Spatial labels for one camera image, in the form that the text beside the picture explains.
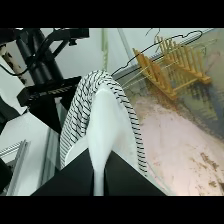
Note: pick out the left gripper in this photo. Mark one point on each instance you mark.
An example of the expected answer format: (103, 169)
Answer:
(50, 89)

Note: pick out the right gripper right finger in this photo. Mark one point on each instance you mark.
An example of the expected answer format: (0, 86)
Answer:
(128, 178)

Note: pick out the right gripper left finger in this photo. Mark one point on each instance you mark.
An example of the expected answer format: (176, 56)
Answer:
(71, 178)

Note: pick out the black and white striped shirt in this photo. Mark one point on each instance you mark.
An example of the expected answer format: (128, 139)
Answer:
(78, 110)

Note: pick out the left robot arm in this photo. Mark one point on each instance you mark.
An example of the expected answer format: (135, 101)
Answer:
(40, 60)

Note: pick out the black clothes hanger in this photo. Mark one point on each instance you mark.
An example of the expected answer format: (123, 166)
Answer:
(191, 32)

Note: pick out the wooden hanger rack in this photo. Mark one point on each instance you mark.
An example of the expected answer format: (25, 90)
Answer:
(173, 71)

